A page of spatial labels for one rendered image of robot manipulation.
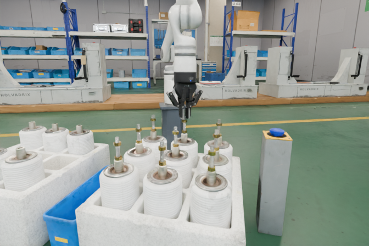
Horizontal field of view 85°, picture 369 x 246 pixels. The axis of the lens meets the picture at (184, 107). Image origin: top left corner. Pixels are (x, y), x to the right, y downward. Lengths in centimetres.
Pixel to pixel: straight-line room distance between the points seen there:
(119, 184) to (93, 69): 230
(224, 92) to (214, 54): 435
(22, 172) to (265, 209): 71
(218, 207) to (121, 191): 23
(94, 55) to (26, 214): 222
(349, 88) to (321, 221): 320
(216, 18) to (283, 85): 452
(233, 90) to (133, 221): 249
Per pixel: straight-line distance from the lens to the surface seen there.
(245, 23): 596
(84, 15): 950
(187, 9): 67
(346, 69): 411
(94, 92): 271
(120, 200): 56
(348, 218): 97
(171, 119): 113
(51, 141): 97
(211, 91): 274
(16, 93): 304
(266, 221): 75
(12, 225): 78
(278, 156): 65
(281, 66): 323
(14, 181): 75
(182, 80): 65
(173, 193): 50
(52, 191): 77
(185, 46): 65
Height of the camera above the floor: 51
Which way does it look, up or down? 11 degrees down
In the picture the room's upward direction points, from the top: straight up
